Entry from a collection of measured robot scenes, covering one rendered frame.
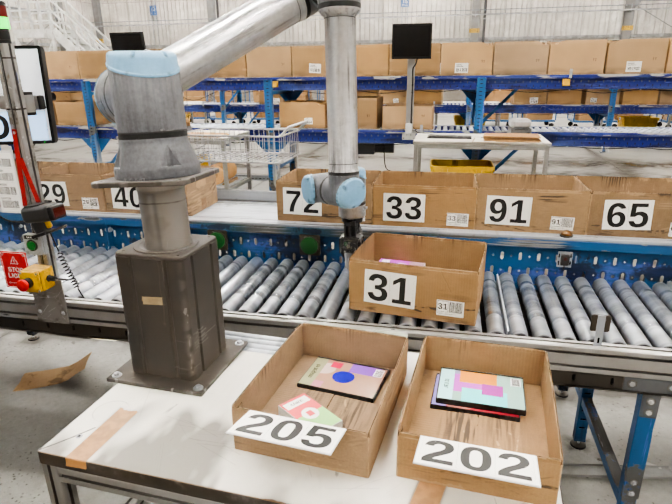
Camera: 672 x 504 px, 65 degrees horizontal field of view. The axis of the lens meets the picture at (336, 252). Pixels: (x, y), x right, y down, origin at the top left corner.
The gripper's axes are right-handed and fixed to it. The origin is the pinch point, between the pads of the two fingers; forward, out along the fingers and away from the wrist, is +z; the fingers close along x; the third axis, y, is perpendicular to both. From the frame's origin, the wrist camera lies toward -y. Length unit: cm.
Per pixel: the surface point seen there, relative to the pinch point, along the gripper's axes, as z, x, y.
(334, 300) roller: 5.5, -3.9, 13.9
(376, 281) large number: -5.3, 11.0, 21.4
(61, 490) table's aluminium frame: 14, -43, 97
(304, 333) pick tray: -2, -4, 51
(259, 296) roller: 5.7, -29.6, 15.0
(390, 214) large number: -13.0, 9.4, -28.6
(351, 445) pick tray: -2, 16, 91
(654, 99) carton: -7, 378, -897
